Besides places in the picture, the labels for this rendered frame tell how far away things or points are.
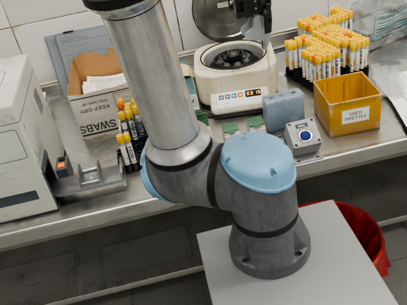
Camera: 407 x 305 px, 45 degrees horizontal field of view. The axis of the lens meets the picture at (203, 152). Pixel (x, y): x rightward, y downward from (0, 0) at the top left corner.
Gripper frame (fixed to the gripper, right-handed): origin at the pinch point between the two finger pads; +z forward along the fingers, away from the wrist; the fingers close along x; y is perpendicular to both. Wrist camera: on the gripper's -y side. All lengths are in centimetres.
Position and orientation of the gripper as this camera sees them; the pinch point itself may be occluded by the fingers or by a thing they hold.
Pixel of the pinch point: (266, 42)
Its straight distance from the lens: 120.2
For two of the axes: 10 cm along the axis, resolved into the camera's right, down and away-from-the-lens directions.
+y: -9.7, 2.5, -0.8
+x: 2.1, 5.4, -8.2
